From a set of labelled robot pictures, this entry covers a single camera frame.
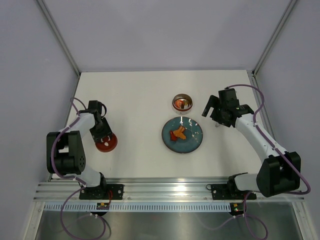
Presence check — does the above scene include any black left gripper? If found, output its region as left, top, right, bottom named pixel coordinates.
left=90, top=117, right=113, bottom=143

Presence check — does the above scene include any red round lunch box lid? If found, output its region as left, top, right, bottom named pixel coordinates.
left=95, top=133, right=118, bottom=153

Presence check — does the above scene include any red pink food piece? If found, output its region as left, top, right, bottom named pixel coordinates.
left=174, top=99, right=185, bottom=109

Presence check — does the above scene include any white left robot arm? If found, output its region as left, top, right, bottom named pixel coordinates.
left=46, top=100, right=118, bottom=200

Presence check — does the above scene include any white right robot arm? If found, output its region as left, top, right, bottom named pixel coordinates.
left=202, top=86, right=301, bottom=198

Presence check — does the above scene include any blue floral ceramic plate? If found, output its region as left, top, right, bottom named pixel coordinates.
left=161, top=116, right=204, bottom=154

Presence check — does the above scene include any orange food piece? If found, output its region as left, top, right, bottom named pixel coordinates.
left=173, top=126, right=187, bottom=140

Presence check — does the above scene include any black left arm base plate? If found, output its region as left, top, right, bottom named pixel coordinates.
left=79, top=184, right=124, bottom=201

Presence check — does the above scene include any aluminium front rail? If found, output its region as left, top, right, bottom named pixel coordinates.
left=33, top=177, right=305, bottom=203

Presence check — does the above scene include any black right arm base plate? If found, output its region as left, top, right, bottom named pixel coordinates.
left=205, top=183, right=249, bottom=201

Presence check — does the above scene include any white slotted cable duct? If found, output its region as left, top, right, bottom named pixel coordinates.
left=44, top=201, right=243, bottom=213

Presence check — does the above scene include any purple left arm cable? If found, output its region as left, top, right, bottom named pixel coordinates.
left=49, top=97, right=111, bottom=238

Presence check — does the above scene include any right aluminium frame post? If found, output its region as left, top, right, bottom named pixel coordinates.
left=252, top=0, right=299, bottom=77

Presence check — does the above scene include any aluminium frame post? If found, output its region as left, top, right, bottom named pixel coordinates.
left=34, top=0, right=81, bottom=79
left=252, top=0, right=299, bottom=77

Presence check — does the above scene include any left aluminium frame post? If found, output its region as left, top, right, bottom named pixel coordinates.
left=34, top=0, right=81, bottom=79

